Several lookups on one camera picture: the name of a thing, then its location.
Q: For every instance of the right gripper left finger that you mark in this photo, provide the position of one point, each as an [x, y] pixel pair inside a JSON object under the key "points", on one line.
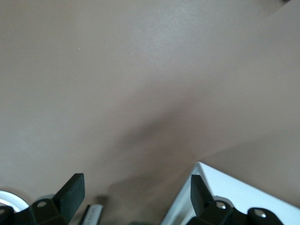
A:
{"points": [[70, 194]]}

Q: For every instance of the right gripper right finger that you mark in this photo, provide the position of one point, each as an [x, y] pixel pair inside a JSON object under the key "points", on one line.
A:
{"points": [[201, 199]]}

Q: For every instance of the white drawer cabinet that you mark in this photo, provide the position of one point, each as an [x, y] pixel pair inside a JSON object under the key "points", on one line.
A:
{"points": [[246, 199]]}

